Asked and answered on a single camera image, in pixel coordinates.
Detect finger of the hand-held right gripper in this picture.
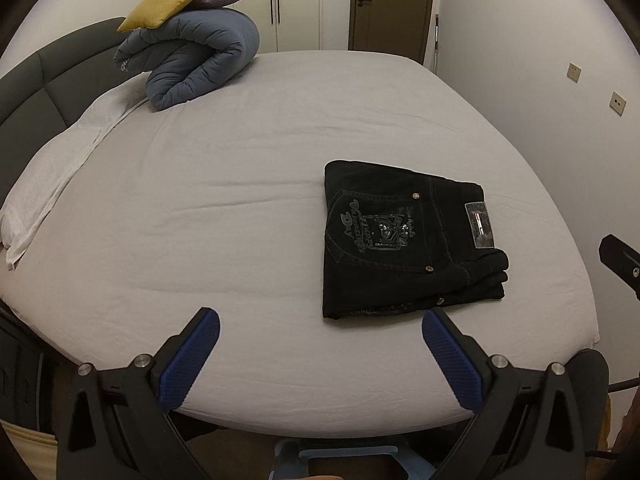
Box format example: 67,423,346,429
598,233,640,302

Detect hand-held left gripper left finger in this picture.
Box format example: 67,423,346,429
56,307,221,480

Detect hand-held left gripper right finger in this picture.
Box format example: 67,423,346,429
421,307,587,480

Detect black denim pants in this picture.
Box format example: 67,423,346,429
322,160,510,322

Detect dark cloth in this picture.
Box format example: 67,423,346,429
564,348,611,461

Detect blue plastic stool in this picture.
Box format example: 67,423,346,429
269,436,437,480

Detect bed with white sheet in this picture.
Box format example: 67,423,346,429
0,50,601,440

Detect dark bedside cabinet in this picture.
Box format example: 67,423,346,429
0,305,58,433

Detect white folded blanket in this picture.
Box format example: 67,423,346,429
0,84,151,272

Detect blue-grey rolled quilt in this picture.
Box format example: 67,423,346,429
113,7,262,113

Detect brown wooden door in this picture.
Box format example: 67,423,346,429
349,0,437,66

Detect white wardrobe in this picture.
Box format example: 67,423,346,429
156,0,352,54

